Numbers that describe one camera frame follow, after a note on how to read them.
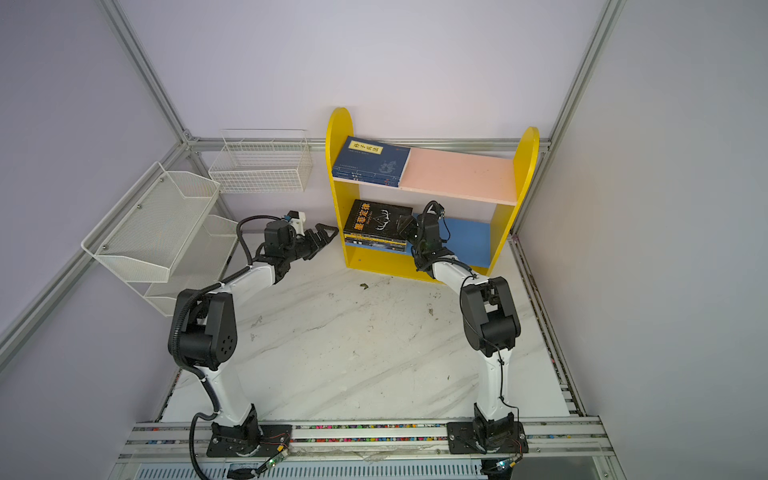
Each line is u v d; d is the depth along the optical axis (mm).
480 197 742
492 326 541
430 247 780
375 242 956
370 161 766
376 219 976
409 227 867
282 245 762
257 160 956
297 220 875
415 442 747
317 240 842
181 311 520
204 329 511
